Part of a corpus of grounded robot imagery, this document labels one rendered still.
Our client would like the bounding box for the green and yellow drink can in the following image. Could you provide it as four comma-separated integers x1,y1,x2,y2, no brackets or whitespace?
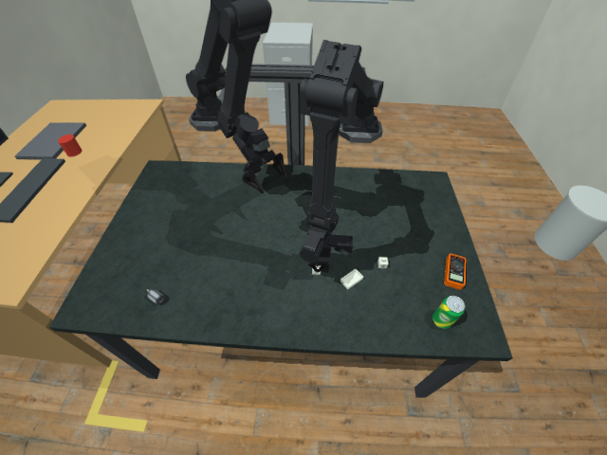
432,296,465,329

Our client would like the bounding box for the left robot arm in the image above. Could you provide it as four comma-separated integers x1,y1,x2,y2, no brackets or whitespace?
300,40,384,263

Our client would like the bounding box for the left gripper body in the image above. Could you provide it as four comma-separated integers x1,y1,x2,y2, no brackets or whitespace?
308,257,329,265

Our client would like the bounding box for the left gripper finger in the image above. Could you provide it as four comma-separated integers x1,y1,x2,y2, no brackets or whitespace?
309,264,328,272

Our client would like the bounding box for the orange multimeter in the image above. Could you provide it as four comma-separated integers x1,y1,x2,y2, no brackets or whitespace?
444,254,467,290

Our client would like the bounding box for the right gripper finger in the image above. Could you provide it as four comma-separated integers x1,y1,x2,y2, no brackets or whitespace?
272,155,287,180
243,170,264,193

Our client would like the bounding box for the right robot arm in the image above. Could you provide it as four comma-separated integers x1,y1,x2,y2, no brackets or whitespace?
186,0,272,161

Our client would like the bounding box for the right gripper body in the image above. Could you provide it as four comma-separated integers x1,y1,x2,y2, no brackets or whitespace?
242,150,282,180

